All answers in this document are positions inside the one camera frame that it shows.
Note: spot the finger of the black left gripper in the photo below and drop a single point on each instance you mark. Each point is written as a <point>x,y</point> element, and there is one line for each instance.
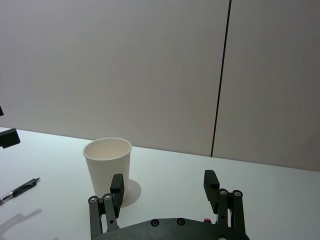
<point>1,110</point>
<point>9,138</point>

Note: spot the black ballpoint pen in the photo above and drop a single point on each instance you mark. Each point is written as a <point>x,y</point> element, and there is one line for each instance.
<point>21,189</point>

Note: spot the white paper cup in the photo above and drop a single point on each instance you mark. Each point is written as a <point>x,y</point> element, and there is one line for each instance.
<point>106,162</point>

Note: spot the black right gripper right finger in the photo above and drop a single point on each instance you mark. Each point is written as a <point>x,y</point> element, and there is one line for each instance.
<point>211,190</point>

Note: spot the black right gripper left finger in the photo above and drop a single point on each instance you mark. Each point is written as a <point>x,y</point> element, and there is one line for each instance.
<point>117,192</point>

